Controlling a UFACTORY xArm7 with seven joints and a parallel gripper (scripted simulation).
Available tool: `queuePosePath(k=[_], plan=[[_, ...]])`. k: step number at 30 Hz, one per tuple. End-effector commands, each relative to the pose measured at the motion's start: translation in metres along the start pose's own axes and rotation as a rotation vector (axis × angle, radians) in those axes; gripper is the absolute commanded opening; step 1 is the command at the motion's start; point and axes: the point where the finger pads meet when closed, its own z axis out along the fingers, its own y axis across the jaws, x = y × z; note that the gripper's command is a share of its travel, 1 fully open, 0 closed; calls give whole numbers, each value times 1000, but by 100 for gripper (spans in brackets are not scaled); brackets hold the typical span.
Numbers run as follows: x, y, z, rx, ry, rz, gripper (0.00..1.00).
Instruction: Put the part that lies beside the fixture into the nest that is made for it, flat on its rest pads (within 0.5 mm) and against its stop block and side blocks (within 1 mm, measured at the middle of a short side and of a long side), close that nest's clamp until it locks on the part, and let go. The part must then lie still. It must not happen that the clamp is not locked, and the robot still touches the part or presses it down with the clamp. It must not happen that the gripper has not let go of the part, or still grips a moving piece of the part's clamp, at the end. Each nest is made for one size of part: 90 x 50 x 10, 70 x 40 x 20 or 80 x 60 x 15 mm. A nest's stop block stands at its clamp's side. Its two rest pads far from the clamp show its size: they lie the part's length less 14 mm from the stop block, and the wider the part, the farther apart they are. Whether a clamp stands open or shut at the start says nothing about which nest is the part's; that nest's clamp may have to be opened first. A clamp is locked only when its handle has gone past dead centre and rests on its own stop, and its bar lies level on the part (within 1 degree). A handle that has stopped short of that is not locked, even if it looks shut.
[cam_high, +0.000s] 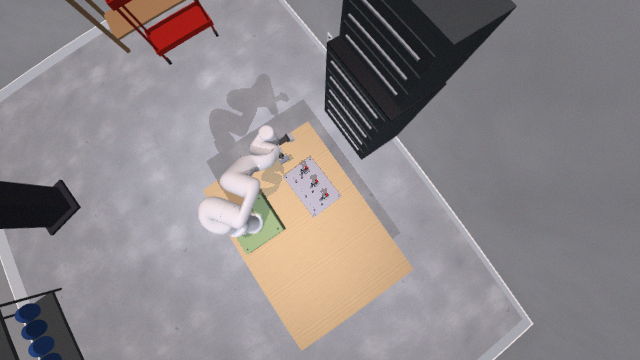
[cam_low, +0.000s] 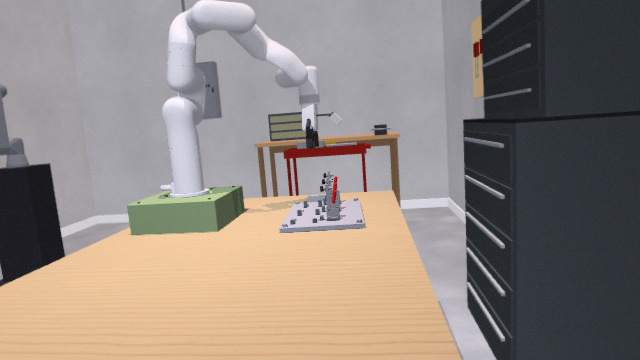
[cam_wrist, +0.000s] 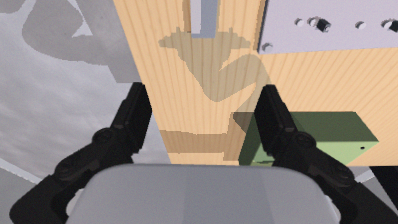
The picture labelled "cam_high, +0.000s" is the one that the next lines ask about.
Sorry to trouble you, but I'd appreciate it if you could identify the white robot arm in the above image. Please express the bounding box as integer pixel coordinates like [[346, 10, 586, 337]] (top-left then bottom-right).
[[198, 125, 295, 238]]

